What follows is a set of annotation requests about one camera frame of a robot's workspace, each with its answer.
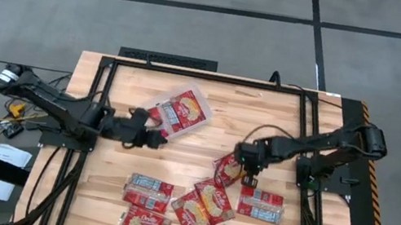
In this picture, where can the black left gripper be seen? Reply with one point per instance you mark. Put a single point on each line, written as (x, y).
(124, 132)

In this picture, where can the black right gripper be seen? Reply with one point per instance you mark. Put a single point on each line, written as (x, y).
(261, 152)

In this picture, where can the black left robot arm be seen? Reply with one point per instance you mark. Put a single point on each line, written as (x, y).
(53, 103)

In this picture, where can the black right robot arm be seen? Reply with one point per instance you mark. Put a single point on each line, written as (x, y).
(324, 140)

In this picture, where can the clear plastic bin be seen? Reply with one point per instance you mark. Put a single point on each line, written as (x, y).
(157, 103)

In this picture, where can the black floor vent grille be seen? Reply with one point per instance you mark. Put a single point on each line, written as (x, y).
(168, 59)

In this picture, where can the yellow clamp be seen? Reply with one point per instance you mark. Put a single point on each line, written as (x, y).
(17, 109)

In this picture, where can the black power adapter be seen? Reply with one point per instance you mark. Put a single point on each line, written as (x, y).
(13, 130)

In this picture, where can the black aluminium table frame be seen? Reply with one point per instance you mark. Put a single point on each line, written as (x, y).
(211, 76)

